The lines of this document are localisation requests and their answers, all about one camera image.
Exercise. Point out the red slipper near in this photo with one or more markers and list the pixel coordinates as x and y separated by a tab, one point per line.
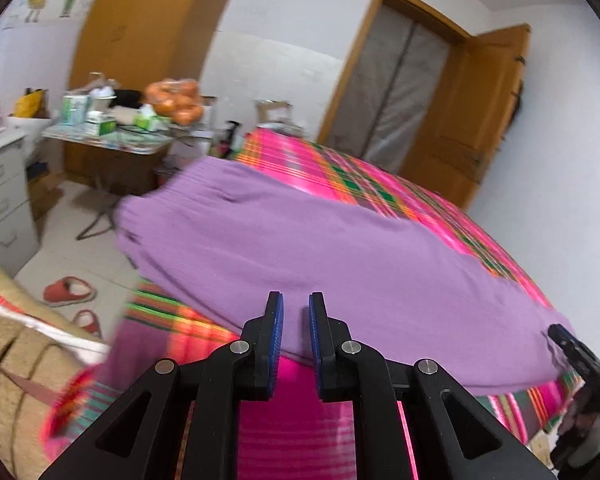
68	290

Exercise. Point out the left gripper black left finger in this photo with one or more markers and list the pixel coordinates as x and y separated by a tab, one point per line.
180	421

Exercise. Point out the red slipper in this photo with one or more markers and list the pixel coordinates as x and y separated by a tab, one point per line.
68	290
88	321

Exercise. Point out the folding table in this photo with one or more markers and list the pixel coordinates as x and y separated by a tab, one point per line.
119	163

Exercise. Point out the red slipper far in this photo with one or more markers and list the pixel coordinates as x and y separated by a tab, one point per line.
88	321

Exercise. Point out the cardboard box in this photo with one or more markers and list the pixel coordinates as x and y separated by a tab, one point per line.
276	116

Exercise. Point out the grey door curtain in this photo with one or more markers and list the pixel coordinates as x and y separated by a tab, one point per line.
389	91

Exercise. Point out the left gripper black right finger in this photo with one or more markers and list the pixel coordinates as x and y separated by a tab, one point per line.
411	421

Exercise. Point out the wooden door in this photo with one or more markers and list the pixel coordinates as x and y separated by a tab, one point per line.
466	120

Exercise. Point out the purple knit sweater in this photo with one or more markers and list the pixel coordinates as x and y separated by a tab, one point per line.
221	236

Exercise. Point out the bag of oranges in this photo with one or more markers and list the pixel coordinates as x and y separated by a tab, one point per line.
176	99

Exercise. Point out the yellow bag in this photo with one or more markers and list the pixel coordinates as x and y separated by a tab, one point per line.
33	104

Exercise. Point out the grey drawer cabinet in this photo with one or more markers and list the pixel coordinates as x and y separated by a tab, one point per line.
18	235

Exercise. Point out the beige woven sack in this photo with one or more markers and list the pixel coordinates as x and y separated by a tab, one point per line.
41	352

